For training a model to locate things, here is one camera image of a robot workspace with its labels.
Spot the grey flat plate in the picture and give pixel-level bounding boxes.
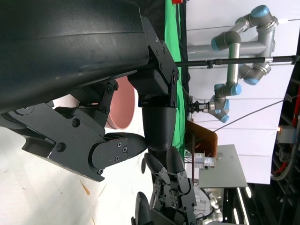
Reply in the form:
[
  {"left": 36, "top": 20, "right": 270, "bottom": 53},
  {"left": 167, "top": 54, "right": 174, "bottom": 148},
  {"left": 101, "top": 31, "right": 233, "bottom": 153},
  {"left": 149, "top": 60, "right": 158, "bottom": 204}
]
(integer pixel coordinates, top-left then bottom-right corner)
[{"left": 198, "top": 144, "right": 248, "bottom": 188}]

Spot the pink plastic bowl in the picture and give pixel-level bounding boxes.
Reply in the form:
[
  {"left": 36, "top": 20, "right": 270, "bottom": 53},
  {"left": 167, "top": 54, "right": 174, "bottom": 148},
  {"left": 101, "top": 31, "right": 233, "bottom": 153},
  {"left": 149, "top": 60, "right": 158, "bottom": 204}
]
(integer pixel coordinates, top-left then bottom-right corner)
[
  {"left": 105, "top": 112, "right": 128, "bottom": 131},
  {"left": 109, "top": 76, "right": 136, "bottom": 130}
]

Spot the green backdrop cloth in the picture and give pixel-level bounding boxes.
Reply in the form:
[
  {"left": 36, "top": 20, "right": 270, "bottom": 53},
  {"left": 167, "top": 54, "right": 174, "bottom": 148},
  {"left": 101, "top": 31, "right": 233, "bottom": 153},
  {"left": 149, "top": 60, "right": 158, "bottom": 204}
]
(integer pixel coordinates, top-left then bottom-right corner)
[{"left": 163, "top": 0, "right": 191, "bottom": 152}]

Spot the black boom pole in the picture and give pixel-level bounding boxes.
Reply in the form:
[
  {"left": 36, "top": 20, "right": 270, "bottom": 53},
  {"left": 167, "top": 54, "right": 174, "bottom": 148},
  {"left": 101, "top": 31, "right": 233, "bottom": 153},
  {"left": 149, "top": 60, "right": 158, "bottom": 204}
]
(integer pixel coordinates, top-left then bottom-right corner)
[{"left": 175, "top": 55, "right": 300, "bottom": 69}]

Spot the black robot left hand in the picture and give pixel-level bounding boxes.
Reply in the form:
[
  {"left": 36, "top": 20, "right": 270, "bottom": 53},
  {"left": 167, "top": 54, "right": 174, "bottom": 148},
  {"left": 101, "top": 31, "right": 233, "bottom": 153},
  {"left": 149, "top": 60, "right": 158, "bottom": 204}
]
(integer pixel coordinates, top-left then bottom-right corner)
[{"left": 0, "top": 0, "right": 180, "bottom": 182}]

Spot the white backdrop screen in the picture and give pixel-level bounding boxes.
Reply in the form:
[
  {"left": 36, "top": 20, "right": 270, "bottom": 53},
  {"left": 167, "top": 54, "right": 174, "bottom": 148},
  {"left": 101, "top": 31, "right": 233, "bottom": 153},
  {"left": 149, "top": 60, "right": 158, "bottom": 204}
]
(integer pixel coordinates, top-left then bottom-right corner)
[{"left": 186, "top": 0, "right": 296, "bottom": 185}]

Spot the small orange sliver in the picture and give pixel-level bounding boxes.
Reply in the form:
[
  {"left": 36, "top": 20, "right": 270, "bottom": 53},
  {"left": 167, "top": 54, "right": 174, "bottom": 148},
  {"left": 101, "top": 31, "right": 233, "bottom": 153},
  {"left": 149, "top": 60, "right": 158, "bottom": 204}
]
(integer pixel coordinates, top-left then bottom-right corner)
[{"left": 79, "top": 179, "right": 91, "bottom": 195}]

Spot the clear plastic box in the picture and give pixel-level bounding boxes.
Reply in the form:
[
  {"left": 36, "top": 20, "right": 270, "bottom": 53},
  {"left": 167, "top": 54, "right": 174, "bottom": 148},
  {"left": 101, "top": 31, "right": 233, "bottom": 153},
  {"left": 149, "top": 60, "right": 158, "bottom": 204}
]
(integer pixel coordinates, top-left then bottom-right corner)
[{"left": 193, "top": 151, "right": 218, "bottom": 169}]

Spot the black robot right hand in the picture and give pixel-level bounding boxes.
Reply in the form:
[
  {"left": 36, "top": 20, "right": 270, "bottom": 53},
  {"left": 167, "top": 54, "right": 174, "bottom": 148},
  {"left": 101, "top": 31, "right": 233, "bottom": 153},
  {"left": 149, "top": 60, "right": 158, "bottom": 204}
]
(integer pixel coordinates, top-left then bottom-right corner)
[{"left": 131, "top": 146, "right": 197, "bottom": 225}]

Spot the black industrial arm gripper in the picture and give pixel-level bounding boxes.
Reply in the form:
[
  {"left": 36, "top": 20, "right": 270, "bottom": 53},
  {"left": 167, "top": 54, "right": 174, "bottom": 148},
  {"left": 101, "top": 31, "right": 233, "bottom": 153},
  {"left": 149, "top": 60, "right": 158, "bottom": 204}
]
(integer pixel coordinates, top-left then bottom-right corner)
[{"left": 188, "top": 96, "right": 211, "bottom": 113}]

